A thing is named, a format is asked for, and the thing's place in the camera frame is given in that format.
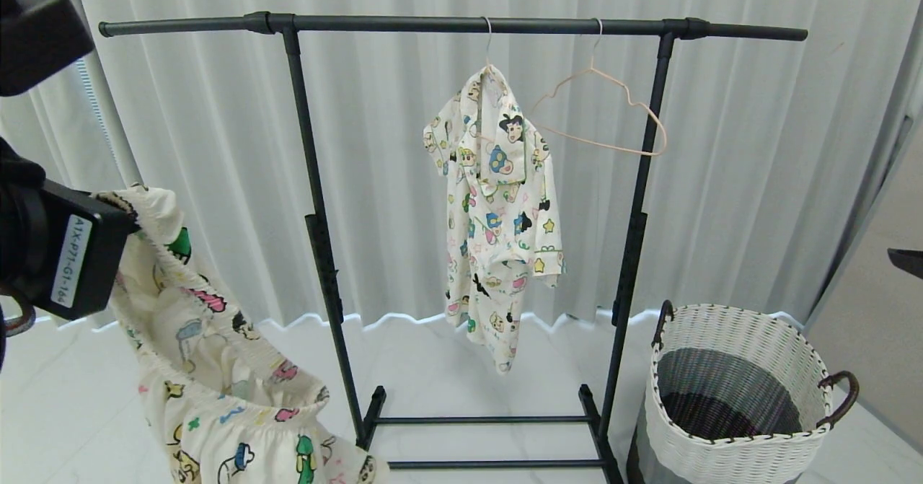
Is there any black clothes rack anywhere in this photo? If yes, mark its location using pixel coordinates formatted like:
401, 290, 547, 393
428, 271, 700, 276
98, 12, 808, 484

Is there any white laundry basket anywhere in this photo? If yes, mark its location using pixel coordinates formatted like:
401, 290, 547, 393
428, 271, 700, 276
626, 299, 860, 484

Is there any pink clothes hanger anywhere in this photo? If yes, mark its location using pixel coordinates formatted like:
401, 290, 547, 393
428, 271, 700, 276
531, 19, 668, 157
482, 17, 498, 74

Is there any cream printed garment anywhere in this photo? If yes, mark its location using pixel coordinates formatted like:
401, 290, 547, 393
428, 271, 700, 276
423, 64, 566, 375
94, 183, 390, 484

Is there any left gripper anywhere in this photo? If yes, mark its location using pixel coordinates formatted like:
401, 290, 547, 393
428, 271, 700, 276
0, 138, 141, 322

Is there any white curtain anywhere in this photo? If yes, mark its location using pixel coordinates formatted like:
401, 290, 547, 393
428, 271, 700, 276
0, 0, 923, 330

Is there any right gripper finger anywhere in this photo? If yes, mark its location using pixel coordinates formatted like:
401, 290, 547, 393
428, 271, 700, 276
887, 248, 923, 280

